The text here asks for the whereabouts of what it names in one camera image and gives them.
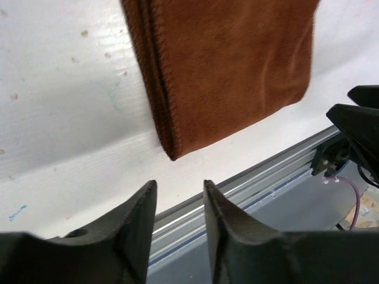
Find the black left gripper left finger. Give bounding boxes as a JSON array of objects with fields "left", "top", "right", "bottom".
[{"left": 1, "top": 180, "right": 157, "bottom": 283}]

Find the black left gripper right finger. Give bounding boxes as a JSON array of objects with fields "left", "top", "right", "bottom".
[{"left": 203, "top": 180, "right": 378, "bottom": 283}]

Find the brown towel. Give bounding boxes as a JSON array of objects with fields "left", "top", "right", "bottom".
[{"left": 122, "top": 1, "right": 319, "bottom": 160}]

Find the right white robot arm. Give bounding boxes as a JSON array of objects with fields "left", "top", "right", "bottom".
[{"left": 326, "top": 85, "right": 378, "bottom": 188}]

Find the aluminium mounting rail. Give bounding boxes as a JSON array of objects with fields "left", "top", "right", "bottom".
[{"left": 147, "top": 125, "right": 344, "bottom": 267}]

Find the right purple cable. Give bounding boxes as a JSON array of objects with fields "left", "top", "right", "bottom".
[{"left": 322, "top": 176, "right": 364, "bottom": 231}]

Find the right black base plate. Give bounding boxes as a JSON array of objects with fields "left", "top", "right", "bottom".
[{"left": 311, "top": 135, "right": 350, "bottom": 177}]

